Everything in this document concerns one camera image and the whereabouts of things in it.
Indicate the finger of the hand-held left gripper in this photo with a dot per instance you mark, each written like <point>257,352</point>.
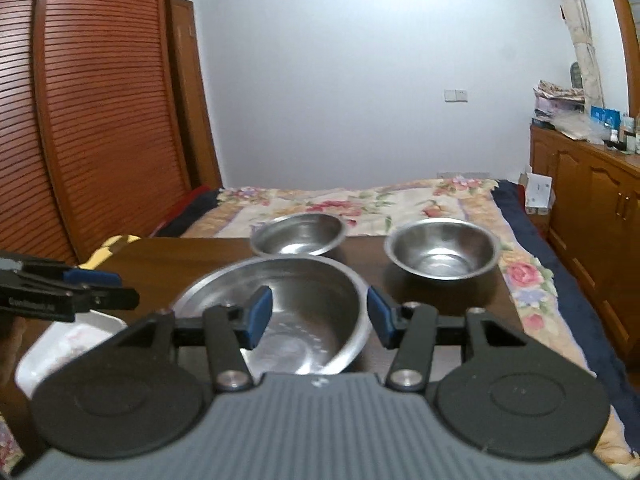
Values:
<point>92,278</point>
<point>110,300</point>

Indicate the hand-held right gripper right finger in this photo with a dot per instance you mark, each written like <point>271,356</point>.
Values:
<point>382,317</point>

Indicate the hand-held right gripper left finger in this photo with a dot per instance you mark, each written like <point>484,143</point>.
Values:
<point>257,317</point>

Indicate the white floral rectangular plate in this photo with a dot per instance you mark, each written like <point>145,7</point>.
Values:
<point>65,345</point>

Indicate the large perforated steel bowl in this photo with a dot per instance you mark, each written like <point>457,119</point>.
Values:
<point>310,300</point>

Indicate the medium steel bowl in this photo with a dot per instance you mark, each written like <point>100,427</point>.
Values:
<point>440,250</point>

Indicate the small steel bowl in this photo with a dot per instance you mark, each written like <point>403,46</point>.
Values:
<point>300,235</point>

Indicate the yellow plush toy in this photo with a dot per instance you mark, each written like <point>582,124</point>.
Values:
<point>107,252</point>

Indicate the floral blanket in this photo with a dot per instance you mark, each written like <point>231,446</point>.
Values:
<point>400,202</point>

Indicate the red and navy blanket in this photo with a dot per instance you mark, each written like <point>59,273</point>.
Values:
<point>190,210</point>

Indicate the wooden louvered wardrobe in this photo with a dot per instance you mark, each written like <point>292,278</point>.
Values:
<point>100,110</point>

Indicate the dark blue bed sheet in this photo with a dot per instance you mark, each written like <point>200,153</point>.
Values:
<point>555,270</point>

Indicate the white cardboard box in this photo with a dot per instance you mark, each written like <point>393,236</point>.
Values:
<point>539,192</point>

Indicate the wooden sideboard cabinet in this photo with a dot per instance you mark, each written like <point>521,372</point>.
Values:
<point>590,200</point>

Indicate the clear plastic bag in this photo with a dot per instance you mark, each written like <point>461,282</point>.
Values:
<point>577,127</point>

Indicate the blue box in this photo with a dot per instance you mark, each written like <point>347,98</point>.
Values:
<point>605,119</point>

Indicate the small grey fan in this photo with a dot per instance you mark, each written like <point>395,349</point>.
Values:
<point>576,75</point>

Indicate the beige patterned curtain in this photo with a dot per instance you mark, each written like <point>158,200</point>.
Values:
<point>580,30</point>

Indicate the white wall switch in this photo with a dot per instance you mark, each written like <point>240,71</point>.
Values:
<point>455,95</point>

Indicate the wooden window frame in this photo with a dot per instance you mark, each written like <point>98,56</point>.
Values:
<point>622,20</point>

